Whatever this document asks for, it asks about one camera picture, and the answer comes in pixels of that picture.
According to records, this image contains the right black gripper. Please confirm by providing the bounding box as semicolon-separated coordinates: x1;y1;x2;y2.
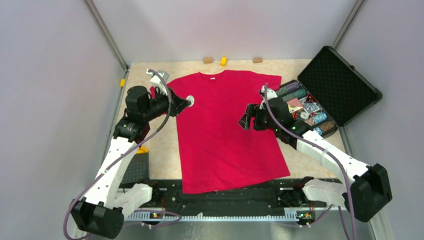
238;103;280;133

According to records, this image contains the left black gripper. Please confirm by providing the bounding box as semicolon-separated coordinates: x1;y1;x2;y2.
142;85;191;121

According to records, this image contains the white round pin brooch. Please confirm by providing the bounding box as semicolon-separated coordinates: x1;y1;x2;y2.
186;95;195;107

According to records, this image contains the red t-shirt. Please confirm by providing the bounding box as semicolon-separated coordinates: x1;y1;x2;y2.
168;70;290;194

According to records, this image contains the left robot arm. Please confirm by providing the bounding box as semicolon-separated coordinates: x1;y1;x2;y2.
69;86;195;240

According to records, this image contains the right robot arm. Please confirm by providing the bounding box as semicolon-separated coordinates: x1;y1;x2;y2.
238;98;393;223

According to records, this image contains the left tan wooden block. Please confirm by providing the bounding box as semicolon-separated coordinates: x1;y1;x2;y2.
202;56;214;64

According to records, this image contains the tan wooden block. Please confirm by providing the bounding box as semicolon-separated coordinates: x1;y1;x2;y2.
252;57;263;64
202;56;214;64

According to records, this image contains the yellow wedge block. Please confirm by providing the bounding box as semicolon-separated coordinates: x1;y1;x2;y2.
136;146;149;155

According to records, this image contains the right tan wooden block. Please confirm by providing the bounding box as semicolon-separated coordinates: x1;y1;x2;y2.
252;57;263;64

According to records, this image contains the yellow small block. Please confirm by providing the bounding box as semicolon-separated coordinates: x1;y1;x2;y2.
220;56;227;67

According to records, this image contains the black case with chips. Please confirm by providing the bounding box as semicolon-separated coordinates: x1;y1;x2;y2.
275;46;383;138

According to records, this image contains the dark grey studded baseplate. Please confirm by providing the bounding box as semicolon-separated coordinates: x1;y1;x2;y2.
121;153;150;185

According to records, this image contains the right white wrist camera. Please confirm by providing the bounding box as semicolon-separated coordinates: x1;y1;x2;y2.
259;85;278;110

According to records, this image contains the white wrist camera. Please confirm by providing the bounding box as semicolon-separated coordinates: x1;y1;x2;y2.
259;85;278;110
146;69;170;96

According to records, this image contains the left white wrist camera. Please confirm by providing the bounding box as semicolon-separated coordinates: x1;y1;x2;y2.
146;69;170;96

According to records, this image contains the yellow clip on frame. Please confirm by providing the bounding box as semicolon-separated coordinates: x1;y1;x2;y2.
119;78;126;88

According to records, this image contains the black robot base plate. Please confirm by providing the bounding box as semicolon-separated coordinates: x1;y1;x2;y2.
129;178;329;222

